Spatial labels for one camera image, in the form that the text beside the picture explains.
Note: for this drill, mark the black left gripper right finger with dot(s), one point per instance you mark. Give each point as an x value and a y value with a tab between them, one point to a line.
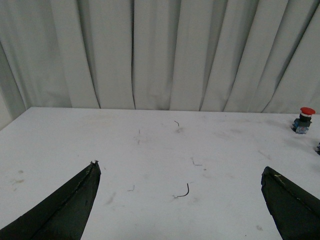
296	212

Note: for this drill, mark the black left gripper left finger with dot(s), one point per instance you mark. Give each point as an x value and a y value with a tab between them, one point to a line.
63	215

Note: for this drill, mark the green mushroom push button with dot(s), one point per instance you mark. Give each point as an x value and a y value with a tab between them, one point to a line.
317	149

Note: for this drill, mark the red mushroom push button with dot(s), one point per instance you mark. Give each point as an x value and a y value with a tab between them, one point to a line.
301	125

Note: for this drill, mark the white pleated curtain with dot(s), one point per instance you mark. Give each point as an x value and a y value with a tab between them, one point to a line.
257	56

